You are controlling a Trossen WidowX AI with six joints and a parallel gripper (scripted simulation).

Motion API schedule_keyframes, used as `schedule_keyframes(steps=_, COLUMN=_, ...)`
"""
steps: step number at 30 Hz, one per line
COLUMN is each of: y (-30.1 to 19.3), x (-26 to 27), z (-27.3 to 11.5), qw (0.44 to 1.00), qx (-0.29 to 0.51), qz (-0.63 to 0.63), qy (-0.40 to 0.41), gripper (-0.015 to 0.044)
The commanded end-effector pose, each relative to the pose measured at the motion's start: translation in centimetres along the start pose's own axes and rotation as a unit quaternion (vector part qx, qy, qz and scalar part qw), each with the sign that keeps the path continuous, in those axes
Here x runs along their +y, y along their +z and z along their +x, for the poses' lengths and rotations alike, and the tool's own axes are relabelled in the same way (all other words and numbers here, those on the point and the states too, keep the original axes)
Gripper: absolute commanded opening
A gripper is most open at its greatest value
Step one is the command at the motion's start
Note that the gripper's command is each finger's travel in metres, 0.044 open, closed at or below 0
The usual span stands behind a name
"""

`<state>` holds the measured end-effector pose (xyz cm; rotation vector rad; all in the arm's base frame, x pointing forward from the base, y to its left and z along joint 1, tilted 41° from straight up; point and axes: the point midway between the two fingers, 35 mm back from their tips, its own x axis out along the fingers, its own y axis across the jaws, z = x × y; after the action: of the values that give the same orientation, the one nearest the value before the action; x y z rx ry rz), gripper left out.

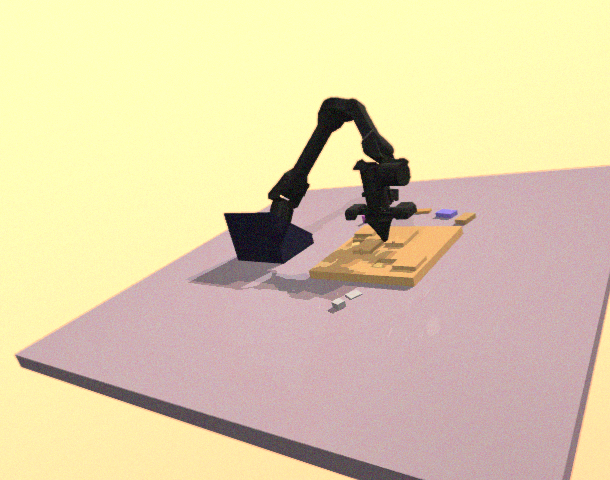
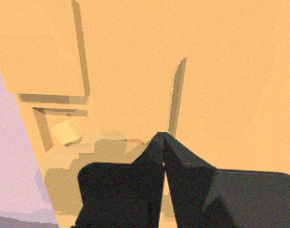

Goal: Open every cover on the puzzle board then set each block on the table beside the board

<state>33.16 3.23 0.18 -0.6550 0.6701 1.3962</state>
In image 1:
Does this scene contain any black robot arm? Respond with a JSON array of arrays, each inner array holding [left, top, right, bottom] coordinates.
[[268, 97, 411, 223]]

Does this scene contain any purple block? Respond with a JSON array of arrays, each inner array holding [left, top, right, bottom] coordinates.
[[436, 209, 458, 218]]

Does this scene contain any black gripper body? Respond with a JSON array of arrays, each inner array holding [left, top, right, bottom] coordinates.
[[345, 185, 417, 220]]

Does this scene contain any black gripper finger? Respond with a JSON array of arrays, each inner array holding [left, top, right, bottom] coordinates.
[[364, 215, 385, 242], [378, 217, 394, 242]]

